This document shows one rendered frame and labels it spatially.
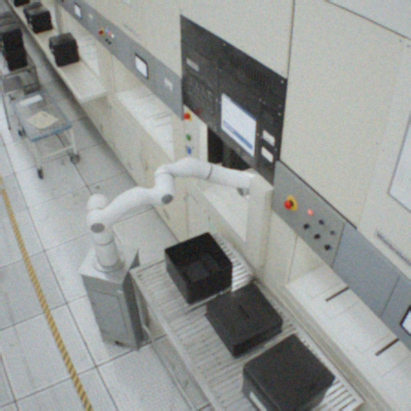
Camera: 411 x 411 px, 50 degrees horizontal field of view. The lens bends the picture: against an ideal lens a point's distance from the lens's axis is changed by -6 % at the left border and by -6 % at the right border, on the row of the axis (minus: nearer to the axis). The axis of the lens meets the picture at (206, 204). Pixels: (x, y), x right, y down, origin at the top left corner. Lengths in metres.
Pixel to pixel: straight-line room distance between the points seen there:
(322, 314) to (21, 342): 2.11
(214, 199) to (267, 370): 1.25
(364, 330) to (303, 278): 0.43
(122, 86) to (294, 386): 2.95
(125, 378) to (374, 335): 1.63
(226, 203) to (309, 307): 0.87
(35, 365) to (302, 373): 1.95
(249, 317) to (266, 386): 0.47
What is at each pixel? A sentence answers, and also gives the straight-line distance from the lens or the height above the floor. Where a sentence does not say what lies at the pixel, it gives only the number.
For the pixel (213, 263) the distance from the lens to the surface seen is 2.62.
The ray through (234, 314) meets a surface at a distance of 2.30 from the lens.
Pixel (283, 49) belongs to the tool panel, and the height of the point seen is 2.07.
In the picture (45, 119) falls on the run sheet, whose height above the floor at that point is 0.46.
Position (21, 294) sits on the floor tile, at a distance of 3.72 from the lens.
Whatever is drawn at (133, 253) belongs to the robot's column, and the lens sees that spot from 2.72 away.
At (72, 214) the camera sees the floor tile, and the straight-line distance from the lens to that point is 4.19.
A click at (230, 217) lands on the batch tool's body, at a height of 0.87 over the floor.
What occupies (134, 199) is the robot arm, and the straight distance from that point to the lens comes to 2.33.
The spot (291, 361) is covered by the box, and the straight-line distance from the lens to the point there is 2.02.
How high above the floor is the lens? 2.77
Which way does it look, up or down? 43 degrees down
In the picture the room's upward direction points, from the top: 1 degrees counter-clockwise
